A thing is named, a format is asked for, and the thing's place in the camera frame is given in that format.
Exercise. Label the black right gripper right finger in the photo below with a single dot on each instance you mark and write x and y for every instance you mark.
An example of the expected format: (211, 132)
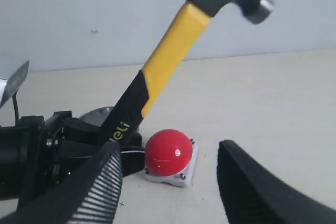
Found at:
(252, 194)

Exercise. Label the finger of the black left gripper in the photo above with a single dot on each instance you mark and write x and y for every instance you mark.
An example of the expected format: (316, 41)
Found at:
(79, 131)
(133, 155)

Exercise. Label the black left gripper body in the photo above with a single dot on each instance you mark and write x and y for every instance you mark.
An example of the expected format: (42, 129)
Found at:
(36, 157)

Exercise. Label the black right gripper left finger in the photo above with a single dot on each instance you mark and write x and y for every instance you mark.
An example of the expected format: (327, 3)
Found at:
(89, 195)

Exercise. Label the yellow black claw hammer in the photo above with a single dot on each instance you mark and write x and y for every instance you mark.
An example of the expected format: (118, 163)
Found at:
(188, 24)

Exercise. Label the red dome push button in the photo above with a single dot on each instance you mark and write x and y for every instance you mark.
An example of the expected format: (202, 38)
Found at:
(170, 157)

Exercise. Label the round stainless steel plate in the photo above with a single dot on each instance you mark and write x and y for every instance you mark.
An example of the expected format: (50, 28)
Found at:
(94, 116)

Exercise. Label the black wrist camera silver mount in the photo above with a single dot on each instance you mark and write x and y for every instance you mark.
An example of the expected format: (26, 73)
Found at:
(13, 75)

